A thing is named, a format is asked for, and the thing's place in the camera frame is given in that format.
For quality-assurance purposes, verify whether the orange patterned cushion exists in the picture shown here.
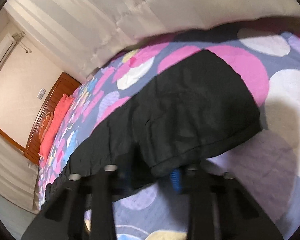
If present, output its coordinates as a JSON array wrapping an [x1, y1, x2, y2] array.
[[39, 112, 53, 142]]

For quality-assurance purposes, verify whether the black padded jacket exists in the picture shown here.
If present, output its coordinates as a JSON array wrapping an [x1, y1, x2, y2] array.
[[45, 50, 261, 200]]

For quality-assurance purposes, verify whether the wooden headboard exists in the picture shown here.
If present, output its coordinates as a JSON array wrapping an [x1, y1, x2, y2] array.
[[24, 72, 81, 165]]

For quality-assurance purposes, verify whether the red pillow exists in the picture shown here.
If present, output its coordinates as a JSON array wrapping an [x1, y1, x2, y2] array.
[[39, 94, 74, 161]]

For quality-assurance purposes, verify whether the white air conditioner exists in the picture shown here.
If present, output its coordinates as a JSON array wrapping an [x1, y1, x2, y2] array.
[[0, 34, 17, 71]]

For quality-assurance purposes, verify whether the colourful dotted bed blanket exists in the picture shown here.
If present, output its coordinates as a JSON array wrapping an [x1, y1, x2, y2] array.
[[38, 18, 300, 239]]

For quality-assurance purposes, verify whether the beige curtain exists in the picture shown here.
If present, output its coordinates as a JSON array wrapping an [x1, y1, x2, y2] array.
[[5, 0, 300, 79]]

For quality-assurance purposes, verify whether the wall switch panel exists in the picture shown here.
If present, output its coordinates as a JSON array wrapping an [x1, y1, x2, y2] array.
[[37, 88, 46, 100]]

